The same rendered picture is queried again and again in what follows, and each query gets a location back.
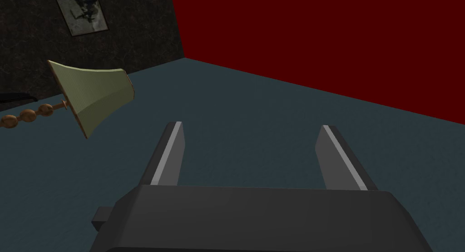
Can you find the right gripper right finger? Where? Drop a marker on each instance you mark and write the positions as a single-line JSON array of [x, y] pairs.
[[339, 161]]

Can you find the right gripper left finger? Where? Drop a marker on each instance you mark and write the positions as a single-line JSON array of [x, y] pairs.
[[165, 157]]

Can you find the green shade wooden lamp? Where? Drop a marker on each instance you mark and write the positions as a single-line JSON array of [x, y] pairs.
[[94, 94]]

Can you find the framed grey wall picture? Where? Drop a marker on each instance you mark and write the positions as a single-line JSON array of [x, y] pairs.
[[81, 10]]

